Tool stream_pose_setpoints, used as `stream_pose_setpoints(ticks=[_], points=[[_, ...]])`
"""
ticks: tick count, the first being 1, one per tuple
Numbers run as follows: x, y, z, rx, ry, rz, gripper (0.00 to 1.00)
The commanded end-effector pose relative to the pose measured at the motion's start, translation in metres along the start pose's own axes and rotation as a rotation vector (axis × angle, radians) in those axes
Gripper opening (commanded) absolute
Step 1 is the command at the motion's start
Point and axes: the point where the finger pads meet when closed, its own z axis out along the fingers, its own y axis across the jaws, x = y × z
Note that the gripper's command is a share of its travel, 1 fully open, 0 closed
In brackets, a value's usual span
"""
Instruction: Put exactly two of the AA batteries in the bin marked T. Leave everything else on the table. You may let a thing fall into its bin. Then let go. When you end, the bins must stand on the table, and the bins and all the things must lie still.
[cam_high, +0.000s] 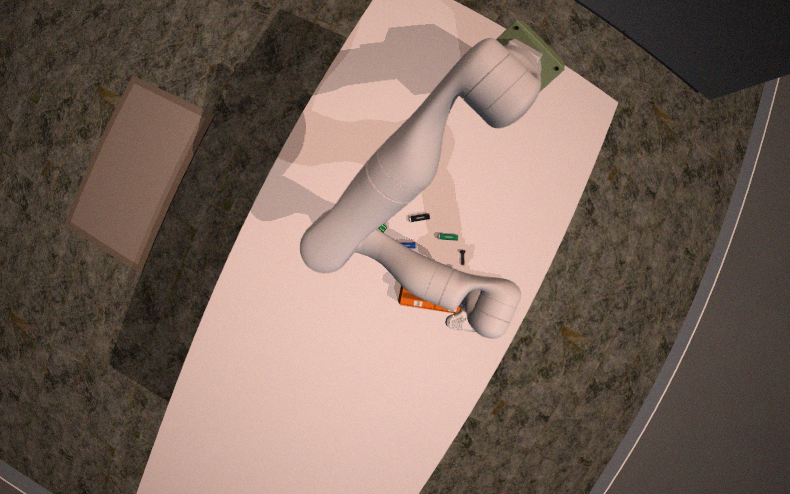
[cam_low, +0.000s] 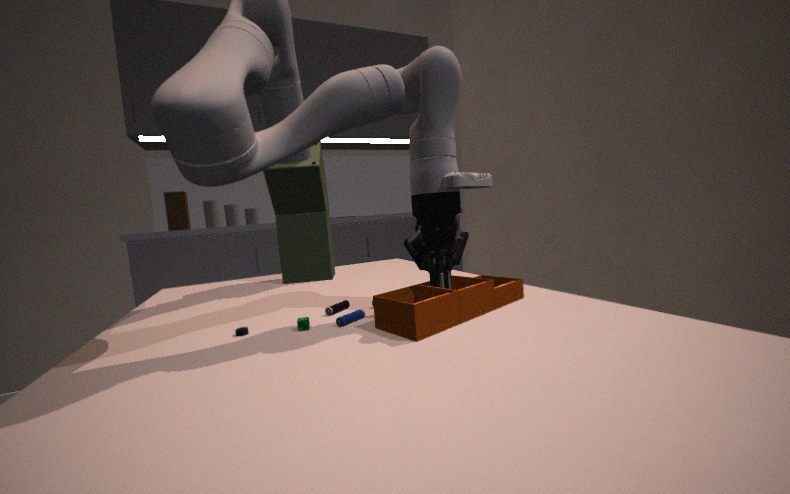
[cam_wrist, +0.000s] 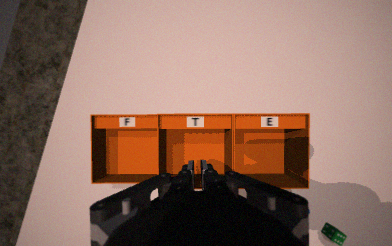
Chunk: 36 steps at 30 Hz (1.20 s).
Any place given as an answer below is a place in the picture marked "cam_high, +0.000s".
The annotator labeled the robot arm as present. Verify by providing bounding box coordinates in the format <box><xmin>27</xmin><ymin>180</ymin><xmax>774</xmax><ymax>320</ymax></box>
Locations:
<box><xmin>300</xmin><ymin>38</ymin><xmax>542</xmax><ymax>339</ymax></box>

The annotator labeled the orange rack of three bins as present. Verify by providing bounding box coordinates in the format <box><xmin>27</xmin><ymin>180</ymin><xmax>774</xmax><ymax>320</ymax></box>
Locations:
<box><xmin>398</xmin><ymin>286</ymin><xmax>462</xmax><ymax>313</ymax></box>

